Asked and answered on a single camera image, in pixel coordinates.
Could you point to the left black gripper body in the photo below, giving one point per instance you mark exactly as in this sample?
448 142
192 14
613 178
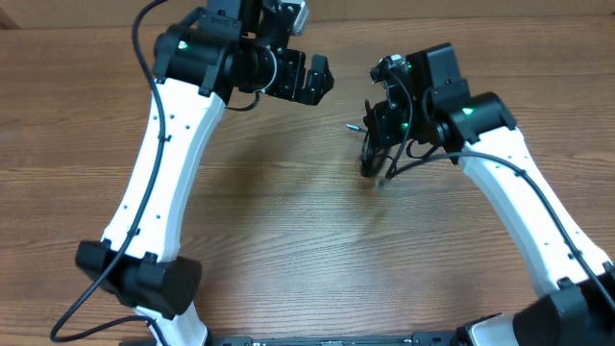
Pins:
281 74

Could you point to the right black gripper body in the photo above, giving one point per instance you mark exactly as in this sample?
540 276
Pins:
391 127

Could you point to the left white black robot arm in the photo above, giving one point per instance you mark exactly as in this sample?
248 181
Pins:
200 61

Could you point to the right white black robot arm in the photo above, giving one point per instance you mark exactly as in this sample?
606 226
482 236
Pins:
429 114

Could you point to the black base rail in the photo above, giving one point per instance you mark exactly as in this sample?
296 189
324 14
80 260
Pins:
336 340

